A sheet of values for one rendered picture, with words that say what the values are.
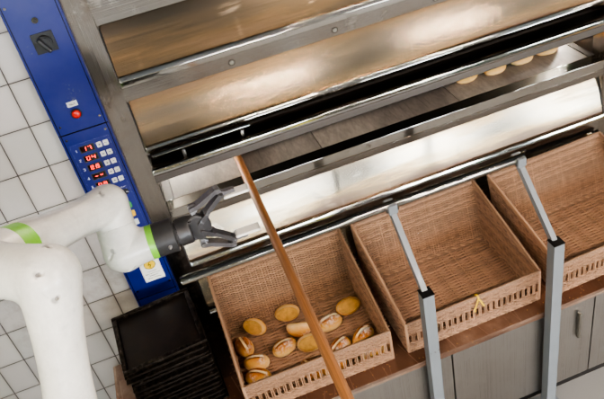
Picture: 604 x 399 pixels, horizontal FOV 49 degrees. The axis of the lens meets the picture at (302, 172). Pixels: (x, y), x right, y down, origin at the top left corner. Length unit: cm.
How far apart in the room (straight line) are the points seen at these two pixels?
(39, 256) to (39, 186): 101
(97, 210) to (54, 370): 45
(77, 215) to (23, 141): 65
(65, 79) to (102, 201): 53
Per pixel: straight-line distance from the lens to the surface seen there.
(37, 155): 226
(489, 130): 276
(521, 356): 278
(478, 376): 273
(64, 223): 159
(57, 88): 213
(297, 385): 249
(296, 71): 227
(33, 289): 132
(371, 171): 258
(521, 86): 275
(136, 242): 175
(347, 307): 263
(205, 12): 213
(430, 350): 239
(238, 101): 224
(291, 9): 217
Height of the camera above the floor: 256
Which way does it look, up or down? 35 degrees down
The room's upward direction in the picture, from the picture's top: 13 degrees counter-clockwise
